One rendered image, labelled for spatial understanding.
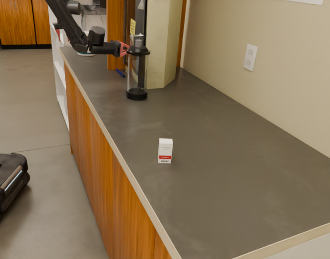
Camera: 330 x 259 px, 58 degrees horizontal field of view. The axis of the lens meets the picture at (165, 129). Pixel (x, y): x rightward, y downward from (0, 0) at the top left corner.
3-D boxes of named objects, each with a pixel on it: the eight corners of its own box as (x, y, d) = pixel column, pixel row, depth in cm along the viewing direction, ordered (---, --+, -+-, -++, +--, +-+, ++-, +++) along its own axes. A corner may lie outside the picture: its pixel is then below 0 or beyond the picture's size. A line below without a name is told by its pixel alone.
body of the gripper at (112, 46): (113, 39, 147) (98, 38, 143) (120, 43, 139) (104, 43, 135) (113, 52, 149) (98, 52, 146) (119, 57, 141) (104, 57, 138)
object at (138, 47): (146, 52, 140) (147, 38, 137) (149, 57, 132) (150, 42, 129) (127, 52, 138) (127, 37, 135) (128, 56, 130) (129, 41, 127)
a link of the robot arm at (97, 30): (79, 39, 142) (74, 50, 137) (81, 18, 134) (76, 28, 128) (104, 47, 145) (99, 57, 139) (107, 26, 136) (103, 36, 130)
